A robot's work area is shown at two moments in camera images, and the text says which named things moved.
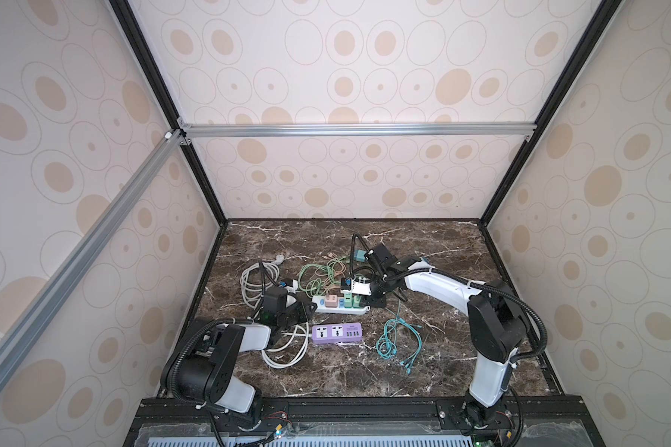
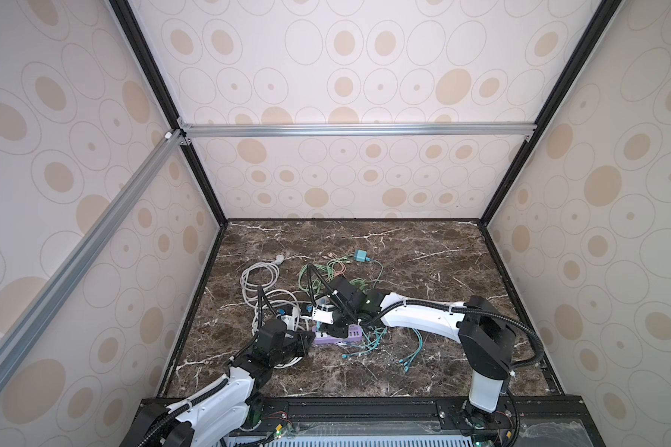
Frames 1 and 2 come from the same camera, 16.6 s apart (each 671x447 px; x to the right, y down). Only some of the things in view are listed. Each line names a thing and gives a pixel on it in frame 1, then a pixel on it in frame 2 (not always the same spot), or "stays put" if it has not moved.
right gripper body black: (378, 291) to (341, 318)
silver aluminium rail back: (307, 128) stays put
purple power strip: (336, 333) stays put
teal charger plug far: (359, 255) stays put
